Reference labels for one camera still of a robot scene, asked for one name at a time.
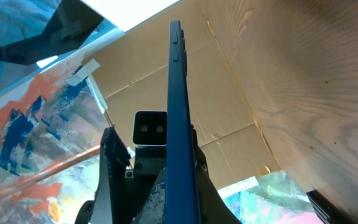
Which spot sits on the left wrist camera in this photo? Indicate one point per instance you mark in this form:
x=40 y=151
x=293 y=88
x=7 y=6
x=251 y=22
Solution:
x=150 y=128

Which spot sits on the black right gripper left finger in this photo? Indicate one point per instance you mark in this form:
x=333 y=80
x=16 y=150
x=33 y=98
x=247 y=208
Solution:
x=153 y=211

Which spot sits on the blue Galaxy smartphone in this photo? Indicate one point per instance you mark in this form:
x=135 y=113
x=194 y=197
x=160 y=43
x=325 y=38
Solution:
x=181 y=200

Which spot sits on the cardboard panel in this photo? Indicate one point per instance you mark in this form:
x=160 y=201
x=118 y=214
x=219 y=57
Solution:
x=133 y=76

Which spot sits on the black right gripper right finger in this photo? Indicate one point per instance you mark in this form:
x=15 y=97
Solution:
x=212 y=208

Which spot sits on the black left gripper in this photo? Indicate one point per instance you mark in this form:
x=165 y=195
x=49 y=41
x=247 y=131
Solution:
x=122 y=192

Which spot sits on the colourful painted backdrop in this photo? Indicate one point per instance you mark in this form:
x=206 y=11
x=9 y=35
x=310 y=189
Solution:
x=51 y=124

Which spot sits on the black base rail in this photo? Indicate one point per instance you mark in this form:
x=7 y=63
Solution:
x=326 y=211

